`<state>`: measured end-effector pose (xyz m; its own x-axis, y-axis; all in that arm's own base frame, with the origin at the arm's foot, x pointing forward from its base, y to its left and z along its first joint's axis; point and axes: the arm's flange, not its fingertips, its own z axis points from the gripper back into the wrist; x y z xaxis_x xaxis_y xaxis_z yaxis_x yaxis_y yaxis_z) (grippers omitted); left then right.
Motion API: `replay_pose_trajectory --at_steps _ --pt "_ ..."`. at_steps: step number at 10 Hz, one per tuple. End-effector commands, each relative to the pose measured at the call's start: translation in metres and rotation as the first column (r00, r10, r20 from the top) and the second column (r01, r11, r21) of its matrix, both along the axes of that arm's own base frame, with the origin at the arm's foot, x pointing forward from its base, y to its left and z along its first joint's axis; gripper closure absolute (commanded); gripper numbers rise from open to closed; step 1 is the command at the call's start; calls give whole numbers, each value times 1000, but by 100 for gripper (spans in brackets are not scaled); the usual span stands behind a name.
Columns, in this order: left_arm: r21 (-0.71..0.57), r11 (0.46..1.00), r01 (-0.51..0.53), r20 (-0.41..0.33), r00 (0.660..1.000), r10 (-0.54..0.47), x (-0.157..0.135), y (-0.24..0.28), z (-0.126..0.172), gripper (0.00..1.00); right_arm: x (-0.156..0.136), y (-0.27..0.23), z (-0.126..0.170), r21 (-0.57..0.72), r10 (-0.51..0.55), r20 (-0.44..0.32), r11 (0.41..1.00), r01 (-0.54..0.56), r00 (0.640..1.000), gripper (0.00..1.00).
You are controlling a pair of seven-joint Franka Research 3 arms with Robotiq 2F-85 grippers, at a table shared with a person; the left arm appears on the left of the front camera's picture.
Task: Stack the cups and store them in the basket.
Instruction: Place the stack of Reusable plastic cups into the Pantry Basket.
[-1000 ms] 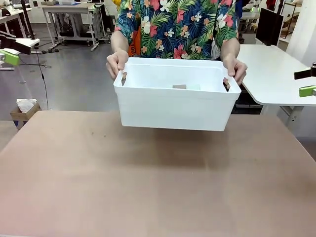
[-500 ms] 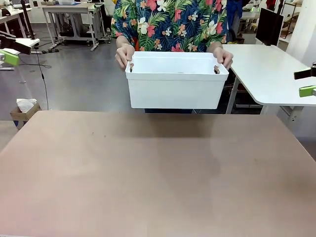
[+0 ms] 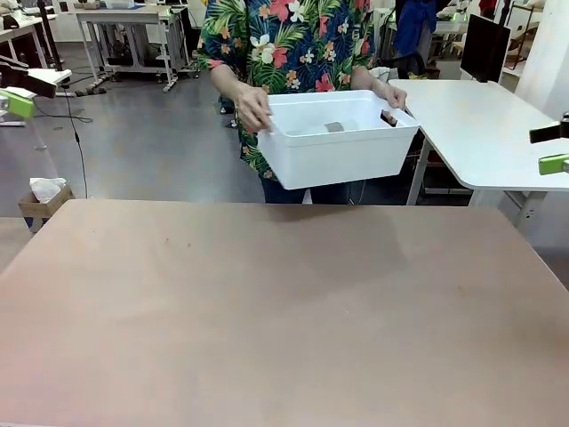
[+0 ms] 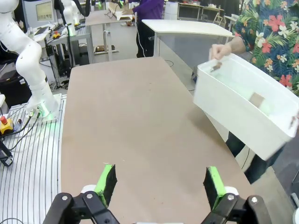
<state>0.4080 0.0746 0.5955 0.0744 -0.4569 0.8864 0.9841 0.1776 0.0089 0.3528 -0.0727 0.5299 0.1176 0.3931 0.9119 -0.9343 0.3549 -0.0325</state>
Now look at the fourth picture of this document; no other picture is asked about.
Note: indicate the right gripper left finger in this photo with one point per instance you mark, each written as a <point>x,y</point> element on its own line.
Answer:
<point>107,184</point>

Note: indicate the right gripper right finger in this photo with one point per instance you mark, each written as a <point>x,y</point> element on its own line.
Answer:
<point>213,184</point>

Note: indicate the white plastic basket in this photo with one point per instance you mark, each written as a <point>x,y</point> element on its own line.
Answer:
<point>233,105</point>

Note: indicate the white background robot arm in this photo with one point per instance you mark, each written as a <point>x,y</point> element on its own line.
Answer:
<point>70,14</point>

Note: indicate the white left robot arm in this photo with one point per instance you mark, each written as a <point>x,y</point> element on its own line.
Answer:
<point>28,70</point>

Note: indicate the person's right forearm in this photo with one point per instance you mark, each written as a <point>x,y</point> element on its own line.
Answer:
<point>237,44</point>

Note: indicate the person's left hand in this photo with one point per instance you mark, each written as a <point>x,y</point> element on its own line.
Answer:
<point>292,121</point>

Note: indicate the person's right hand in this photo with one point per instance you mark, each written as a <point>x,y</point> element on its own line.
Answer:
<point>220,51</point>

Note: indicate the black clamp device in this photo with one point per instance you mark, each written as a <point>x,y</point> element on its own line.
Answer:
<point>5,156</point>

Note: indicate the yellow emergency stop button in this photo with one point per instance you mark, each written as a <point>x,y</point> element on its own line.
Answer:
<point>5,127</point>
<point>56,35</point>

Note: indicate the person in floral shirt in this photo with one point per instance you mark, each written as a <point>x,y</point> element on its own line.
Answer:
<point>268,35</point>

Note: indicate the white rounded table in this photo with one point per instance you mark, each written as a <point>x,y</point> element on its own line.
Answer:
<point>187,26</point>

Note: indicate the brown top background table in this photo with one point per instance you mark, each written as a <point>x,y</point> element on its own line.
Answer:
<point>105,17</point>

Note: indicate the white wooden rack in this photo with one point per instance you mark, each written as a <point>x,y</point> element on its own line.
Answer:
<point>123,16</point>

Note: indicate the white cylindrical appliance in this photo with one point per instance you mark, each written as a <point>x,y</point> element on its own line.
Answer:
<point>171,10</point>

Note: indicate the person in purple top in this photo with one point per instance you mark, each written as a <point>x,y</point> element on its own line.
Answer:
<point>149,9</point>

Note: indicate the small lit screen monitor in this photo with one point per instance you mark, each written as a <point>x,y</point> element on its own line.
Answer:
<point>44,10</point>

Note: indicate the slotted aluminium base plate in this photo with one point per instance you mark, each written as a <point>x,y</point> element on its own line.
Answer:
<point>30,175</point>

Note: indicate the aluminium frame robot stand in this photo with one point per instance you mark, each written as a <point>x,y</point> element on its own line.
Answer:
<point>81,35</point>

